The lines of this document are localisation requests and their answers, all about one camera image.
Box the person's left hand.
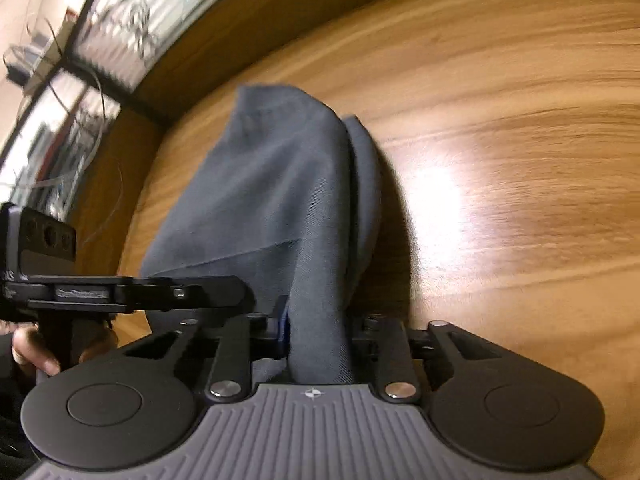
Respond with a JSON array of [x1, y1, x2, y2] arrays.
[[9, 320, 120, 377]]

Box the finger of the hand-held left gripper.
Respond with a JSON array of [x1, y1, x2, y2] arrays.
[[117, 275, 257, 314]]

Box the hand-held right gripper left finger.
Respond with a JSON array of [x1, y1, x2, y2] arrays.
[[122, 295, 291, 403]]

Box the dark grey pants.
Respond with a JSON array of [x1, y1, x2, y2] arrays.
[[140, 84, 383, 386]]

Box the grey cable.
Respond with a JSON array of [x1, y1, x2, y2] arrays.
[[0, 15, 107, 192]]

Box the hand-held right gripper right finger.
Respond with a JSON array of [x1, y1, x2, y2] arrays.
[[350, 313, 501, 401]]

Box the wooden partition panel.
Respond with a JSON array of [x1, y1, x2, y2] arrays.
[[65, 107, 163, 281], [132, 0, 621, 116]]

